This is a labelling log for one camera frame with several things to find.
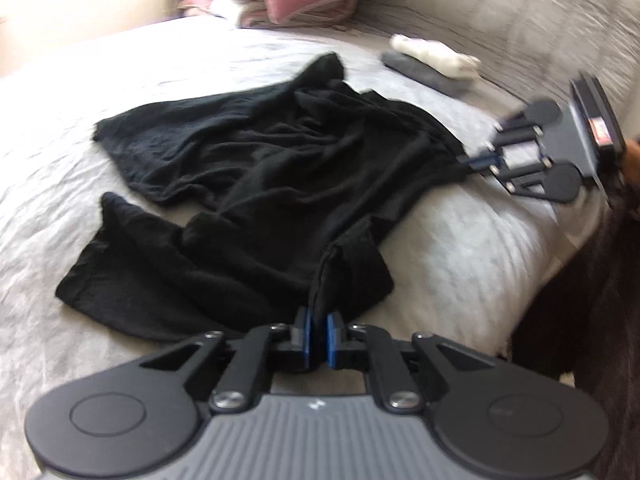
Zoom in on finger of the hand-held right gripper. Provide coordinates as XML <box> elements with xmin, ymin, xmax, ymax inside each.
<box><xmin>457</xmin><ymin>152</ymin><xmax>553</xmax><ymax>200</ymax></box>
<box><xmin>482</xmin><ymin>110</ymin><xmax>543</xmax><ymax>161</ymax></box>

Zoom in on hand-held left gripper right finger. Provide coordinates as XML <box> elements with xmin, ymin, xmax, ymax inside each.
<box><xmin>325</xmin><ymin>311</ymin><xmax>501</xmax><ymax>413</ymax></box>

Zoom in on folded grey garment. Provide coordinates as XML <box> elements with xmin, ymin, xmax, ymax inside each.
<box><xmin>380</xmin><ymin>50</ymin><xmax>476</xmax><ymax>96</ymax></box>

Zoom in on black knit garment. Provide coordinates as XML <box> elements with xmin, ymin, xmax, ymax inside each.
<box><xmin>55</xmin><ymin>52</ymin><xmax>468</xmax><ymax>343</ymax></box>

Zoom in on person's dark clothing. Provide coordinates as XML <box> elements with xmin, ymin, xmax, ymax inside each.
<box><xmin>510</xmin><ymin>195</ymin><xmax>640</xmax><ymax>480</ymax></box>

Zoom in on person's right hand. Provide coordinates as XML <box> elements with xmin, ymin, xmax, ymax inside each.
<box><xmin>624</xmin><ymin>137</ymin><xmax>640</xmax><ymax>184</ymax></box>

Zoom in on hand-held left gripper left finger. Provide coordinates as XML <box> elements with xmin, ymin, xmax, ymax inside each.
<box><xmin>137</xmin><ymin>307</ymin><xmax>316</xmax><ymax>411</ymax></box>

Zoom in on folded white garment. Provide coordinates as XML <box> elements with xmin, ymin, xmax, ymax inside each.
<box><xmin>390</xmin><ymin>34</ymin><xmax>482</xmax><ymax>81</ymax></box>

